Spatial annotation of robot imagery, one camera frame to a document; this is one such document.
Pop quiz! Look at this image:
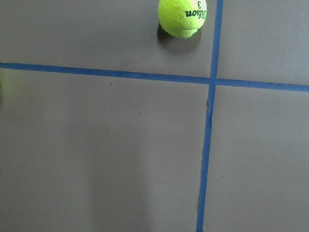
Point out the yellow tennis ball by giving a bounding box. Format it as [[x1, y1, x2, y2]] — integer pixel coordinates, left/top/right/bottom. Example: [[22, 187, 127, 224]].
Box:
[[157, 0, 207, 38], [0, 68, 4, 106]]

